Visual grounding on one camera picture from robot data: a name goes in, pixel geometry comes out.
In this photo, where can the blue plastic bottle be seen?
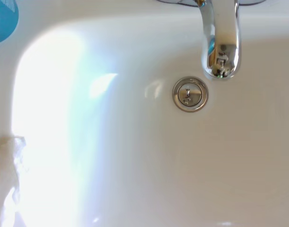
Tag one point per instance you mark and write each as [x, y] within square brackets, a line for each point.
[2, 19]

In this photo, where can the chrome sink drain stopper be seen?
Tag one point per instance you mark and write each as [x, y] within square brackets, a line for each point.
[190, 93]

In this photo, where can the white tissue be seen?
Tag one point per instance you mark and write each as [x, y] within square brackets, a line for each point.
[6, 165]

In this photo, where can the white ceramic sink basin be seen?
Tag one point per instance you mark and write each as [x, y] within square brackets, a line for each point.
[139, 153]

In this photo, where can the chrome faucet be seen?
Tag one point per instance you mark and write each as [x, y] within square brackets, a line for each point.
[220, 40]

